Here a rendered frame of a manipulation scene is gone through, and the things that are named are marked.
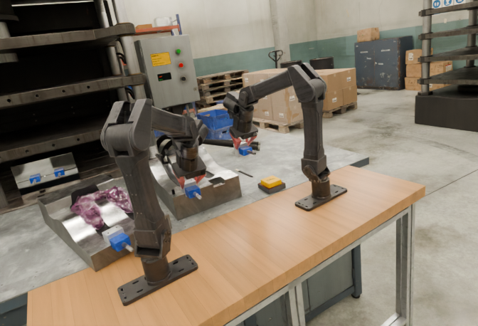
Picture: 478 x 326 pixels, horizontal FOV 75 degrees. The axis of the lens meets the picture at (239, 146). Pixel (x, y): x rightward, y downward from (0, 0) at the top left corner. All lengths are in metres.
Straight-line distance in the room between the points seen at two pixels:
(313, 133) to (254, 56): 7.95
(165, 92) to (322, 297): 1.39
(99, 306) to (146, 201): 0.28
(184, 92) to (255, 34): 7.13
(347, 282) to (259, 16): 8.00
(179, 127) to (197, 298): 0.44
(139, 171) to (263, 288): 0.40
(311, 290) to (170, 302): 0.96
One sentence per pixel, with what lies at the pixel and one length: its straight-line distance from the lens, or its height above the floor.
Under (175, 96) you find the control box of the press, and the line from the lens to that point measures 1.95.
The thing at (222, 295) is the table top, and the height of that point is 0.80.
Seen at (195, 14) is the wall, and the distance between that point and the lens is 8.36.
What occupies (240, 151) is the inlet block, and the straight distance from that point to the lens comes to 1.30.
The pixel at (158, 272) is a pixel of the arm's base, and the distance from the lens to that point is 0.86.
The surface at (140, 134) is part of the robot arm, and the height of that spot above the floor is 1.19.
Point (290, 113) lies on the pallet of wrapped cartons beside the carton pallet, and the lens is 4.98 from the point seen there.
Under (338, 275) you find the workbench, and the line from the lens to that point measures 1.76.
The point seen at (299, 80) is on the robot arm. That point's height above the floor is 1.22.
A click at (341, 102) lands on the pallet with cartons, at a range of 5.92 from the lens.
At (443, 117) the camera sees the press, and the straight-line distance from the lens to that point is 4.88.
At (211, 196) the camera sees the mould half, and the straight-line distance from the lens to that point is 1.16.
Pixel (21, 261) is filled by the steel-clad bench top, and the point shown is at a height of 0.80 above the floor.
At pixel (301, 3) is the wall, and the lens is 9.99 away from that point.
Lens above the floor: 1.33
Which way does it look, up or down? 17 degrees down
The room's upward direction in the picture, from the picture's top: 9 degrees counter-clockwise
